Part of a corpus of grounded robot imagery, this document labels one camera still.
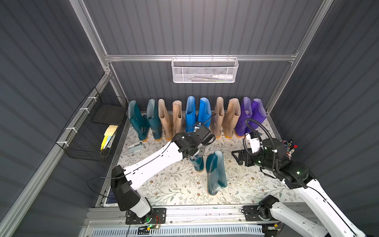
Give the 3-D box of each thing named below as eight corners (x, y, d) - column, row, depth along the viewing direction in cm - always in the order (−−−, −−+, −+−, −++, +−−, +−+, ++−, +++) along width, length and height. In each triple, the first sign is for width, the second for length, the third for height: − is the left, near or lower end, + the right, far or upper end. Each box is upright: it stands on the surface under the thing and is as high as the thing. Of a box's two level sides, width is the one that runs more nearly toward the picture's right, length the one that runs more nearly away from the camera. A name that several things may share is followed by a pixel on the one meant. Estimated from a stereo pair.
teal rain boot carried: (147, 148, 100) (135, 124, 80) (134, 130, 110) (121, 104, 90) (157, 141, 103) (148, 117, 83) (143, 124, 113) (133, 99, 93)
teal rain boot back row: (156, 143, 102) (147, 119, 82) (153, 125, 112) (145, 100, 93) (165, 141, 103) (158, 117, 83) (161, 123, 114) (154, 98, 94)
